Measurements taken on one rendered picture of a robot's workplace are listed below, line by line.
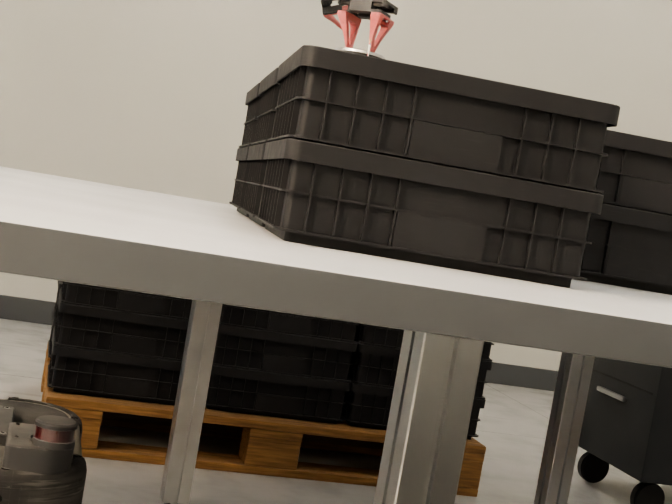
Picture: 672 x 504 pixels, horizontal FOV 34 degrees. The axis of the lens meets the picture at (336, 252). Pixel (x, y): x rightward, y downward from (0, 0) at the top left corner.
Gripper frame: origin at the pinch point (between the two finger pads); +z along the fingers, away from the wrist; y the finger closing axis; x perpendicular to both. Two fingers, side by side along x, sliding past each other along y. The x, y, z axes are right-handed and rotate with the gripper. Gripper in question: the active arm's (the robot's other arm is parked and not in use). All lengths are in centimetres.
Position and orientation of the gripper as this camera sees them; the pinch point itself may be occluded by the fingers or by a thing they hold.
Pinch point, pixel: (360, 49)
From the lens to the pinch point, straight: 214.6
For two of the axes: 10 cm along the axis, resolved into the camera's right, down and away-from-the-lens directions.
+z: -1.8, 9.8, 0.1
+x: -4.6, -0.7, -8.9
